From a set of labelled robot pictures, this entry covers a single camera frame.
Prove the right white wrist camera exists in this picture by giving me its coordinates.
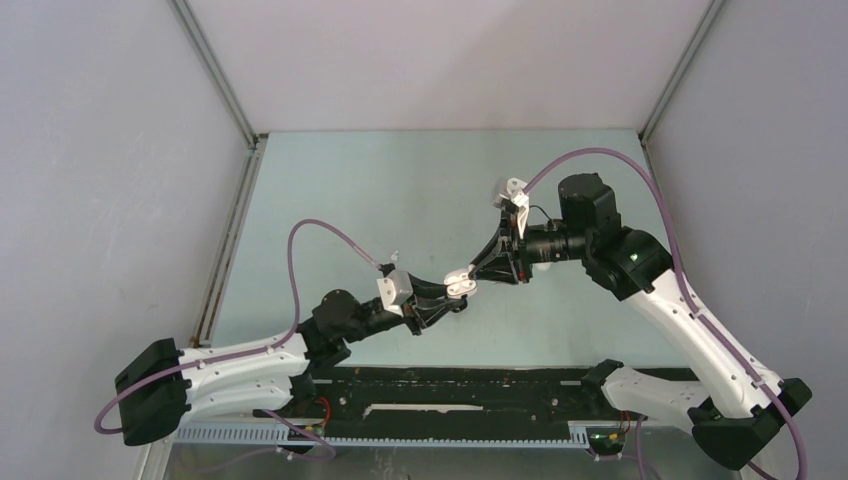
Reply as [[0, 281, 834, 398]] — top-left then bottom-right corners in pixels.
[[492, 177, 530, 239]]

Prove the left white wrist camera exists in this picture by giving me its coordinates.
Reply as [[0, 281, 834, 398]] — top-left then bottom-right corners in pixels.
[[377, 270, 413, 317]]

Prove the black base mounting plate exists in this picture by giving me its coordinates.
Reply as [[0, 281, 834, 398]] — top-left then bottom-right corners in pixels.
[[277, 366, 638, 440]]

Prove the aluminium frame post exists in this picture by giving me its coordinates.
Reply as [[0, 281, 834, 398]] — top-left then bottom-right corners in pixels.
[[168, 0, 259, 149], [639, 0, 731, 147]]

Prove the white cable duct rail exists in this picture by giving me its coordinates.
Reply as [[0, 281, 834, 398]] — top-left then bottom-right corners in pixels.
[[173, 422, 590, 450]]

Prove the white case with black window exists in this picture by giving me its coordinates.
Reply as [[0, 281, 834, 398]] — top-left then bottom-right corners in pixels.
[[443, 265, 477, 299]]

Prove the left aluminium frame post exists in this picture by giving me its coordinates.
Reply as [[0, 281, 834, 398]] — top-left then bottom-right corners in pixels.
[[168, 0, 259, 149]]

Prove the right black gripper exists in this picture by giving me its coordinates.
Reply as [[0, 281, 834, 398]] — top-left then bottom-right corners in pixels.
[[468, 210, 591, 285]]

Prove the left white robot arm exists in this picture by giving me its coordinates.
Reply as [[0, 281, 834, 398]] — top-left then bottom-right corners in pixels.
[[115, 270, 477, 446]]

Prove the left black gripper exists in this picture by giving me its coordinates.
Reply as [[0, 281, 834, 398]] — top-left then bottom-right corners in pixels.
[[342, 271, 462, 343]]

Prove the right aluminium frame post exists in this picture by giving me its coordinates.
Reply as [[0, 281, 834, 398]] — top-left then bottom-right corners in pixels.
[[639, 0, 731, 147]]

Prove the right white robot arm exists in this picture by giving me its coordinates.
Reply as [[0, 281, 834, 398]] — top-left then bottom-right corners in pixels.
[[469, 174, 812, 470]]

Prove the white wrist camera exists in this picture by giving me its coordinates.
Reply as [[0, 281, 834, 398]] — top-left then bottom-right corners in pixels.
[[492, 177, 530, 239], [377, 270, 413, 317]]

